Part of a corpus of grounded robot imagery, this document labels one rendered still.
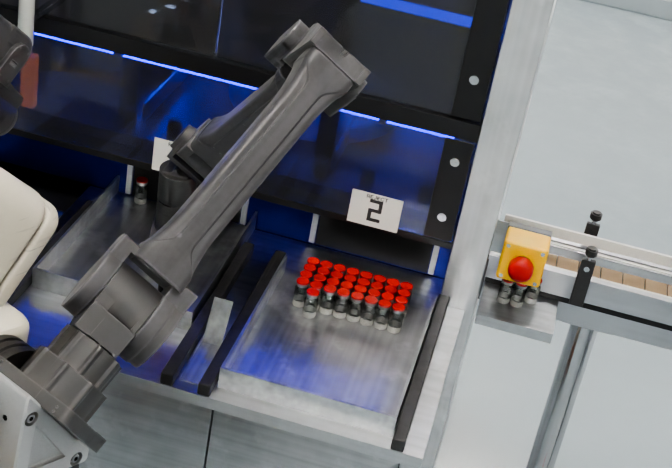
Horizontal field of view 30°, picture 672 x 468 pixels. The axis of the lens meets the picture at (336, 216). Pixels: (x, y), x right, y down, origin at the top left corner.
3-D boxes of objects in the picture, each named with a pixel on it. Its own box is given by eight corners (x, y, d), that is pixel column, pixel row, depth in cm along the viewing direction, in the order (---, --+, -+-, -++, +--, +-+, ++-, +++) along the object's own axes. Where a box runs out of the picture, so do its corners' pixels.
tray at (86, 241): (116, 192, 223) (117, 174, 222) (255, 229, 220) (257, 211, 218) (31, 286, 194) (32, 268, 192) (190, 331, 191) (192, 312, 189)
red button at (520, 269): (507, 269, 203) (512, 248, 201) (531, 276, 202) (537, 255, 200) (504, 281, 200) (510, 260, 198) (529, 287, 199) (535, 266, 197)
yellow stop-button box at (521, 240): (500, 256, 209) (509, 219, 206) (542, 267, 208) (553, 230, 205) (494, 279, 203) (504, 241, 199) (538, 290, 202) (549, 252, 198)
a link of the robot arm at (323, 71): (334, -8, 137) (400, 55, 139) (297, 21, 150) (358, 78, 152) (65, 306, 125) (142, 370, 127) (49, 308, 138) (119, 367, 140)
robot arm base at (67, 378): (-17, 362, 124) (62, 423, 118) (37, 299, 127) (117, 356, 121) (23, 396, 131) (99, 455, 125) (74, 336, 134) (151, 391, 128)
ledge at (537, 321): (484, 282, 221) (487, 272, 220) (557, 301, 219) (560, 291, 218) (473, 323, 209) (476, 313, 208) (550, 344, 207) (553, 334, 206)
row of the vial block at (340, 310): (294, 299, 202) (298, 275, 200) (401, 328, 200) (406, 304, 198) (290, 306, 200) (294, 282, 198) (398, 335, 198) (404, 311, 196)
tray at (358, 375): (282, 272, 209) (285, 254, 207) (433, 313, 206) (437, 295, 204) (217, 387, 180) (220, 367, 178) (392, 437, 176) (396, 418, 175)
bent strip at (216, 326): (210, 327, 192) (214, 296, 189) (229, 332, 192) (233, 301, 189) (179, 379, 180) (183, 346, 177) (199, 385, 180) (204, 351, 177)
